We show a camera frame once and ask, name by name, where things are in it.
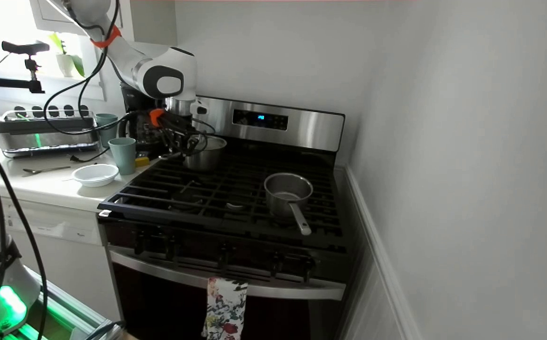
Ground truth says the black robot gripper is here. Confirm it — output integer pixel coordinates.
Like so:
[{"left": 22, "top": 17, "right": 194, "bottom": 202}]
[{"left": 156, "top": 98, "right": 211, "bottom": 149}]

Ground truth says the steel pot with lid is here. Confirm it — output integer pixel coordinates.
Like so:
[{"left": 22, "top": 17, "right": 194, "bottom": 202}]
[{"left": 183, "top": 136, "right": 226, "bottom": 170}]

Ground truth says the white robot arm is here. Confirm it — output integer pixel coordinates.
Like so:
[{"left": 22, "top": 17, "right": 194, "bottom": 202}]
[{"left": 47, "top": 0, "right": 196, "bottom": 103}]

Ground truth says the stainless steel gas stove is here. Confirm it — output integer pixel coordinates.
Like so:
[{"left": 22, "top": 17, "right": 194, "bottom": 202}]
[{"left": 98, "top": 96, "right": 352, "bottom": 340}]

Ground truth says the teal cup front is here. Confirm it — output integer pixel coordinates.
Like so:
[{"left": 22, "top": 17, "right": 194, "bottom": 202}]
[{"left": 107, "top": 137, "right": 136, "bottom": 175}]

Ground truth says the teal cup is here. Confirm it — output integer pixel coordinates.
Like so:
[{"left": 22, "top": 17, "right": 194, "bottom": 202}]
[
  {"left": 94, "top": 113, "right": 119, "bottom": 147},
  {"left": 107, "top": 137, "right": 136, "bottom": 175}
]

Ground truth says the teal cup rear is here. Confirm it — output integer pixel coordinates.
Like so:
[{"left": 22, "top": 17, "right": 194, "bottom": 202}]
[{"left": 94, "top": 113, "right": 119, "bottom": 147}]

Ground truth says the white bowl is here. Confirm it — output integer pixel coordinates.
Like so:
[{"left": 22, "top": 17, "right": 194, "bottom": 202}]
[{"left": 71, "top": 164, "right": 119, "bottom": 187}]

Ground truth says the open steel saucepan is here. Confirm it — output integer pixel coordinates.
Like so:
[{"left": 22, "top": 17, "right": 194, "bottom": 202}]
[{"left": 264, "top": 171, "right": 313, "bottom": 236}]

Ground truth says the potted plant on windowsill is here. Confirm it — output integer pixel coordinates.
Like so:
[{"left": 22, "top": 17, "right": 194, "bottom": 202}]
[{"left": 49, "top": 32, "right": 85, "bottom": 77}]

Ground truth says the silver toaster oven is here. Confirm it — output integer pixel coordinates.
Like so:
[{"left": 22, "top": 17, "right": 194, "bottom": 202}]
[{"left": 0, "top": 103, "right": 98, "bottom": 156}]

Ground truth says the utensil on counter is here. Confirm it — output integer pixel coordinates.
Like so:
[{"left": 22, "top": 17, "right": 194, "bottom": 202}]
[{"left": 22, "top": 164, "right": 71, "bottom": 175}]

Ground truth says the white lower cabinet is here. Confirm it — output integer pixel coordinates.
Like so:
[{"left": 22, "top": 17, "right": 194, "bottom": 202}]
[{"left": 21, "top": 200, "right": 120, "bottom": 319}]

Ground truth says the floral dish towel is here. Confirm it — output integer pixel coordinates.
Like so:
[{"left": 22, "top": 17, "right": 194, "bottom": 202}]
[{"left": 202, "top": 277, "right": 249, "bottom": 340}]

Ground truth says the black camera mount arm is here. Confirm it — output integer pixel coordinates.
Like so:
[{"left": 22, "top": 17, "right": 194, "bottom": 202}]
[{"left": 0, "top": 41, "right": 49, "bottom": 94}]

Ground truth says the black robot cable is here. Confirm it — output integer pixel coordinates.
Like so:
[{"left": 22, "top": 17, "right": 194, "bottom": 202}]
[{"left": 0, "top": 0, "right": 137, "bottom": 340}]

